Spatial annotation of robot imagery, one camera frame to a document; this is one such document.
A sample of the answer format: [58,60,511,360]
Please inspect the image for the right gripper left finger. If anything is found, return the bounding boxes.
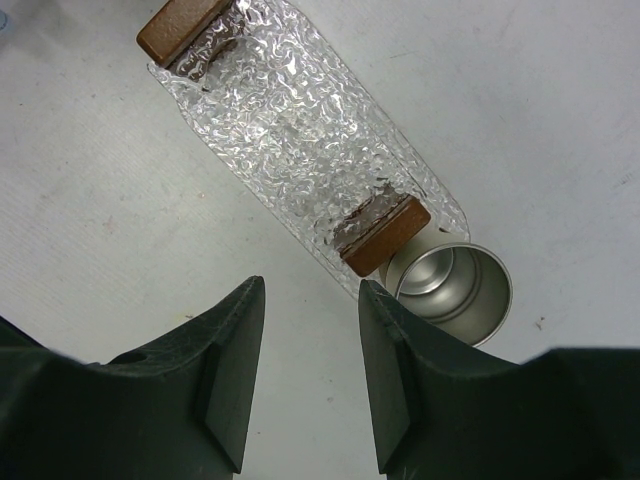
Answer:
[1,276,265,479]

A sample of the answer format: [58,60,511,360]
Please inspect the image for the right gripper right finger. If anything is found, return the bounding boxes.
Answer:
[358,280,639,479]

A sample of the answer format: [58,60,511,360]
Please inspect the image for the cream metal cup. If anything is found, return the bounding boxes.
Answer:
[379,228,513,346]

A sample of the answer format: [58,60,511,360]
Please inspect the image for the clear textured glass tray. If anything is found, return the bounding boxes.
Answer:
[136,1,469,293]

